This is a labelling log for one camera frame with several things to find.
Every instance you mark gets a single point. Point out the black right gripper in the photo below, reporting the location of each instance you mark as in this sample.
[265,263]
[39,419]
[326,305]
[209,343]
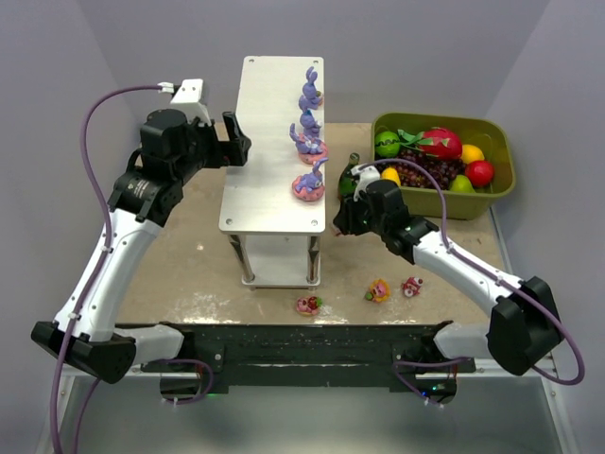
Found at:
[353,220]

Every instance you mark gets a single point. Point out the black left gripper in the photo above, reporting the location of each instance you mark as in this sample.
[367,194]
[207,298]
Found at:
[226,143]

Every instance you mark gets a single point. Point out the purple bunny with blue bow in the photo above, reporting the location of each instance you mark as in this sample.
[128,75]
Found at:
[311,126]

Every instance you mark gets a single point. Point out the pink yellow bear toy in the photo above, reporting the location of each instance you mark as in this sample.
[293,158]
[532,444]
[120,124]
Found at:
[378,291]

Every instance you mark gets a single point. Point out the purple bunny with strawberry cake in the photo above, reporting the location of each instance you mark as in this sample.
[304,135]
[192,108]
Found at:
[312,97]

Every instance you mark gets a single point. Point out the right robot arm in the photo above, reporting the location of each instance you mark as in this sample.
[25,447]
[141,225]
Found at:
[523,315]

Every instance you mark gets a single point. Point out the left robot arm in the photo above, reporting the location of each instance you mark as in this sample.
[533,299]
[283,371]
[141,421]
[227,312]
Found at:
[172,150]

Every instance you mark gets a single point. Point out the white two-tier shelf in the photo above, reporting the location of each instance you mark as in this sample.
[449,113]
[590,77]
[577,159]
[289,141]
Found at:
[275,235]

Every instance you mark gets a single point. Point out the green glass bottle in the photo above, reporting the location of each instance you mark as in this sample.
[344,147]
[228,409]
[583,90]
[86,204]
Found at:
[347,181]

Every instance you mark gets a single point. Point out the yellow toy mango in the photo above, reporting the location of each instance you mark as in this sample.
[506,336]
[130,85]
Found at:
[391,174]

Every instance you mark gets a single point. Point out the purple toy grape bunch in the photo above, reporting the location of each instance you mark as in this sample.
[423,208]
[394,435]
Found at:
[442,171]

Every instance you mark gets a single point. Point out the green toy lime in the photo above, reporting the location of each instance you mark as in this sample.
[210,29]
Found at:
[387,144]

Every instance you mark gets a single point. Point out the pink strawberry donut toy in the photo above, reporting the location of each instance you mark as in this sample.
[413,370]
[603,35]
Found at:
[309,306]

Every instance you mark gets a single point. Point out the red pink bear toy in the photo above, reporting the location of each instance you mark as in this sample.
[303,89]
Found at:
[412,286]

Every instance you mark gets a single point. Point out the red toy dragon fruit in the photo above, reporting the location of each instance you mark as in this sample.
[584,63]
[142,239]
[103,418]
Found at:
[439,143]

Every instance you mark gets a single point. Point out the green toy apple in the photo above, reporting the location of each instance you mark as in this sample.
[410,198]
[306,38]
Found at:
[462,184]

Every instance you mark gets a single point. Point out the yellow toy lemon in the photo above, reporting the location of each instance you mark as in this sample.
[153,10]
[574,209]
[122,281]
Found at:
[471,153]

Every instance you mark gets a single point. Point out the red toy apple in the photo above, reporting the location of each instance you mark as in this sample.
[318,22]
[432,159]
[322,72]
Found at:
[480,173]

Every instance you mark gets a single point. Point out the olive green plastic bin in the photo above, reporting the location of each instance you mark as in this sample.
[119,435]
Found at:
[477,132]

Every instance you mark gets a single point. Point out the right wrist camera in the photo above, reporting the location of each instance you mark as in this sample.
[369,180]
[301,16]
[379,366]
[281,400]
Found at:
[365,175]

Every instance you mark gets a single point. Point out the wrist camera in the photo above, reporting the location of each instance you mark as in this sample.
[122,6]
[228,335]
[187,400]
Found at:
[365,175]
[189,97]

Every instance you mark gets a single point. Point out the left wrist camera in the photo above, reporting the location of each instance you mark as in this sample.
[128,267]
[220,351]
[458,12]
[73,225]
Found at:
[189,97]

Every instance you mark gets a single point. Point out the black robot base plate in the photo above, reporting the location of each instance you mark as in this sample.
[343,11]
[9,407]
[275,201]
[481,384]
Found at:
[314,355]

